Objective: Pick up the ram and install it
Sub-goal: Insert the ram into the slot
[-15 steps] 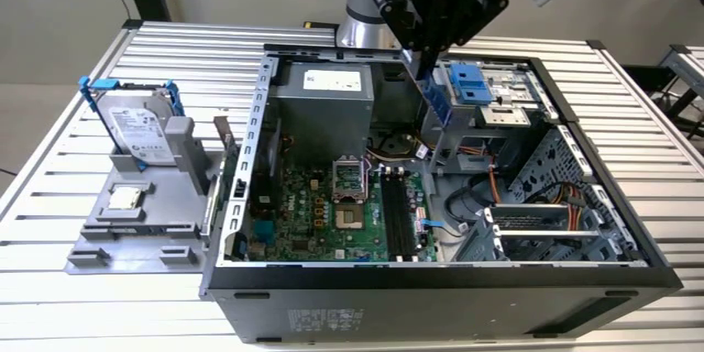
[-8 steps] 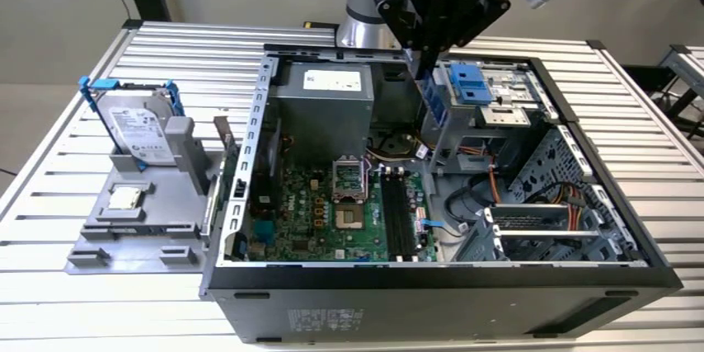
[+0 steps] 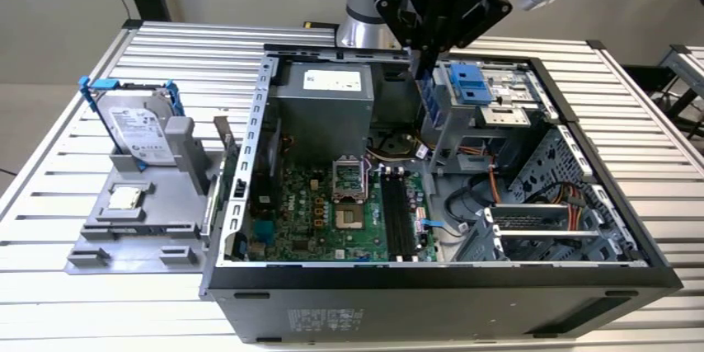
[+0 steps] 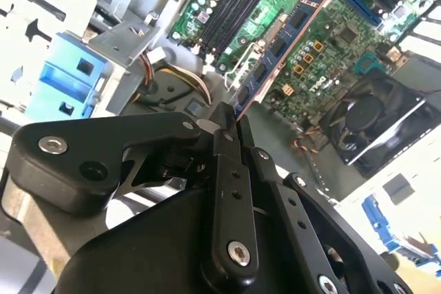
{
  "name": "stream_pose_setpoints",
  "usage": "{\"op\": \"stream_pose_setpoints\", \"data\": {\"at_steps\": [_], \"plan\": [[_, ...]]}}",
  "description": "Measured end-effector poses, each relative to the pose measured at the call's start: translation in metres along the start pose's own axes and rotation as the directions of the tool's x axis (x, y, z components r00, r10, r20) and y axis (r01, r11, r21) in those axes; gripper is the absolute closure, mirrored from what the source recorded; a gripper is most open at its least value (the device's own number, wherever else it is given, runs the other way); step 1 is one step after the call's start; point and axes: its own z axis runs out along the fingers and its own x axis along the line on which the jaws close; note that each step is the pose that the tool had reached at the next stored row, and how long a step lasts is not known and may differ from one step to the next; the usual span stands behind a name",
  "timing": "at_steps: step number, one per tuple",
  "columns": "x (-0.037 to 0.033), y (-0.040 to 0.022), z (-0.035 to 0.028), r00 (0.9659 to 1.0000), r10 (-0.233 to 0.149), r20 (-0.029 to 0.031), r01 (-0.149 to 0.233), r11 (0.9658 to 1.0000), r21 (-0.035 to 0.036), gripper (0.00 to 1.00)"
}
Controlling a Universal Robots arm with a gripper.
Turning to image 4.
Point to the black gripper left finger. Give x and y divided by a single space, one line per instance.
86 156

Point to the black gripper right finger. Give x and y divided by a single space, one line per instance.
310 225

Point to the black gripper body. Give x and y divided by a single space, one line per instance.
155 256

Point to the RAM stick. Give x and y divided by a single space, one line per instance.
280 46

